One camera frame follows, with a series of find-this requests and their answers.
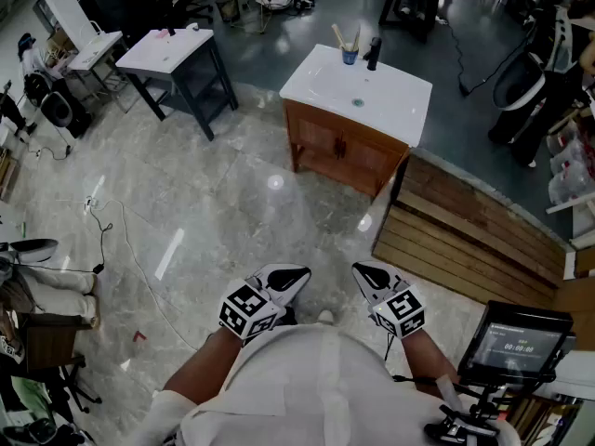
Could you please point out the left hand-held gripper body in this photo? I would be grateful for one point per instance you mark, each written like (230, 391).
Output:
(244, 309)

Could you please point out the white sink basin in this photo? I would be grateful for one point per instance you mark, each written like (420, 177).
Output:
(395, 109)

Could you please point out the person's right forearm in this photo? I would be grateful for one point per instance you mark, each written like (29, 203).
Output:
(425, 358)

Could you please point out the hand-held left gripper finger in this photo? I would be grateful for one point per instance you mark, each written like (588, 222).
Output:
(286, 274)
(283, 285)

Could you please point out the white power strip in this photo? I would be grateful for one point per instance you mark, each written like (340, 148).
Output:
(89, 204)

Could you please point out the person's left forearm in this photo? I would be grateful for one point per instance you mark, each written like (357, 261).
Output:
(200, 370)

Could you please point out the small red floor item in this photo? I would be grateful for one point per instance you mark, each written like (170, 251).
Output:
(139, 336)

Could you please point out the black chest mount rig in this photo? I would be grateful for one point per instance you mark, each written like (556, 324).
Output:
(465, 428)

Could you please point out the pink item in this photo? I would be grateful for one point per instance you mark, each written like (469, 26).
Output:
(162, 34)

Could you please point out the person's white shoe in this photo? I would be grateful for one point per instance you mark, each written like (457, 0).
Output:
(326, 316)

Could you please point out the black monitor screen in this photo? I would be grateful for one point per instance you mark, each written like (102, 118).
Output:
(516, 342)

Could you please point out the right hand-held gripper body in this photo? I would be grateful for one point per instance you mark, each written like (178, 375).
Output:
(402, 311)

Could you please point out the white black pod device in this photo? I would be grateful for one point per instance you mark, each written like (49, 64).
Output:
(518, 82)
(60, 109)

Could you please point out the black faucet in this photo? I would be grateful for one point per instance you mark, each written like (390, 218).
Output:
(374, 54)

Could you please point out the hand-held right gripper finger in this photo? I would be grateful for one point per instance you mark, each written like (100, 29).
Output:
(382, 279)
(373, 283)

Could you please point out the person's white shirt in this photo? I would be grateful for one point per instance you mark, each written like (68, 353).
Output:
(316, 388)

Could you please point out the clear plastic bags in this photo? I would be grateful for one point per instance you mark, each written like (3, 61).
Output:
(572, 174)

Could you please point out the brown wooden stool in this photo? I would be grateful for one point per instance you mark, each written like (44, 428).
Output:
(51, 342)

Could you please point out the round sink drain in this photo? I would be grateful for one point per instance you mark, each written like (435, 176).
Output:
(358, 102)

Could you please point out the wooden plank platform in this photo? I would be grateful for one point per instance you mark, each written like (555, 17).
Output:
(465, 230)

